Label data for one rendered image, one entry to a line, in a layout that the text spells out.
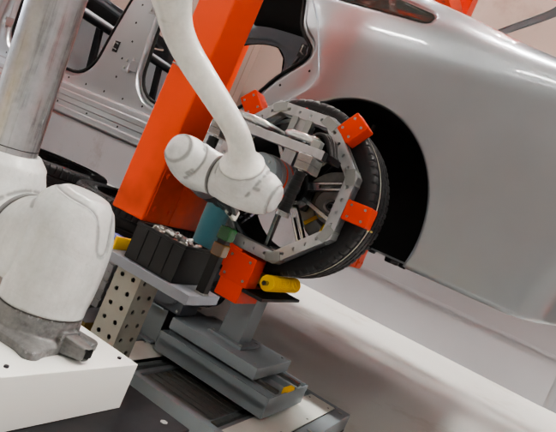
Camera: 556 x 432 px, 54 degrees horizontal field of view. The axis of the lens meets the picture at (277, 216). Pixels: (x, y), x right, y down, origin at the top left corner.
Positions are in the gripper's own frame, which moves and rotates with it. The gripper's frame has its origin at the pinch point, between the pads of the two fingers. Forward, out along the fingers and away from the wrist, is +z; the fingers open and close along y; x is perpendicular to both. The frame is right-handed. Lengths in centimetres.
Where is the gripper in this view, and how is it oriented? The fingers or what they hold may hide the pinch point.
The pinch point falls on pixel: (232, 212)
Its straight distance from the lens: 162.3
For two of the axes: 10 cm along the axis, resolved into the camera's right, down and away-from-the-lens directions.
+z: 2.2, 3.5, 9.1
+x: -4.7, 8.5, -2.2
